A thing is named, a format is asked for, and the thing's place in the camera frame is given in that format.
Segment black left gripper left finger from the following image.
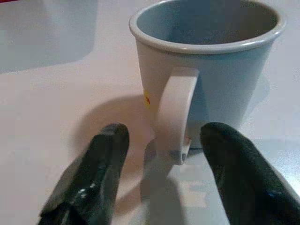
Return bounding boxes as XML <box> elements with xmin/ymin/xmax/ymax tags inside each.
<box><xmin>38</xmin><ymin>122</ymin><xmax>130</xmax><ymax>225</ymax></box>

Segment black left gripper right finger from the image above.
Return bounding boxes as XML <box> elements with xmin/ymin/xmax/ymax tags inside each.
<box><xmin>199</xmin><ymin>121</ymin><xmax>300</xmax><ymax>225</ymax></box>

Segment grey-blue mug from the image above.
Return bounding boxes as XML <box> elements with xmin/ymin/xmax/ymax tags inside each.
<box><xmin>128</xmin><ymin>0</ymin><xmax>288</xmax><ymax>166</ymax></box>

